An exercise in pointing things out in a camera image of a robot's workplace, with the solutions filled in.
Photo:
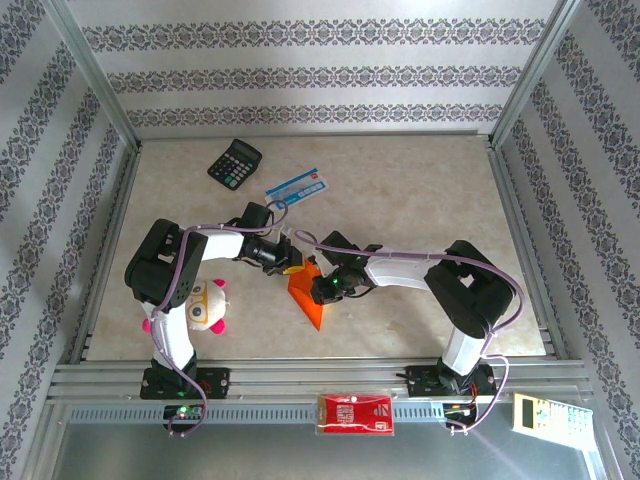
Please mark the orange paper sheet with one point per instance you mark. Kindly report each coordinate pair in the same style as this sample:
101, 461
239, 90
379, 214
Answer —
302, 295

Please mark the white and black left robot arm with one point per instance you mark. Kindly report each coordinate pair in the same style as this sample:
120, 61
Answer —
222, 245

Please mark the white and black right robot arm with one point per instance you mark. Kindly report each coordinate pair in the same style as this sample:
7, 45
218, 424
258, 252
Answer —
400, 270

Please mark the blue and white ticket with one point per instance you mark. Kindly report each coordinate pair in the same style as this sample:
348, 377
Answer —
300, 187

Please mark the white plush toy pink paws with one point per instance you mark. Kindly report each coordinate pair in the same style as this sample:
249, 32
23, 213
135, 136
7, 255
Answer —
210, 305

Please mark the black calculator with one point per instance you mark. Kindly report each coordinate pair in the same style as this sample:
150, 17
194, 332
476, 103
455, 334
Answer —
234, 165

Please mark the red packet in clear sleeve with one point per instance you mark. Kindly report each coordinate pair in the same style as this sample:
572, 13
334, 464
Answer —
355, 414

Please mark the small circuit board green light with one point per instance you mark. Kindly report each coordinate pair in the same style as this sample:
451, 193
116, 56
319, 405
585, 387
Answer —
182, 411

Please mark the white remote control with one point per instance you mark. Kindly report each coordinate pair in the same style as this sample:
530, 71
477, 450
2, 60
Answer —
550, 420

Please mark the aluminium mounting rail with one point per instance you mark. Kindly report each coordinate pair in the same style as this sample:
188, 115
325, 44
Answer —
310, 375

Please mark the aluminium back rail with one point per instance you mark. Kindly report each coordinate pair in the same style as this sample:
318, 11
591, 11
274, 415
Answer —
315, 135

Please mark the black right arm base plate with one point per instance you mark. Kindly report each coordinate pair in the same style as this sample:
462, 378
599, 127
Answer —
420, 382

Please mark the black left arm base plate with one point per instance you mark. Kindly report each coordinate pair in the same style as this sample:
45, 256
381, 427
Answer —
215, 382

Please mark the aluminium side rail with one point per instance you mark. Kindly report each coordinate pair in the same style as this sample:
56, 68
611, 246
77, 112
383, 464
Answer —
116, 225
517, 225

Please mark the aluminium frame post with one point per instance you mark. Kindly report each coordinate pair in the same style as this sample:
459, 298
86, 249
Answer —
90, 70
535, 65

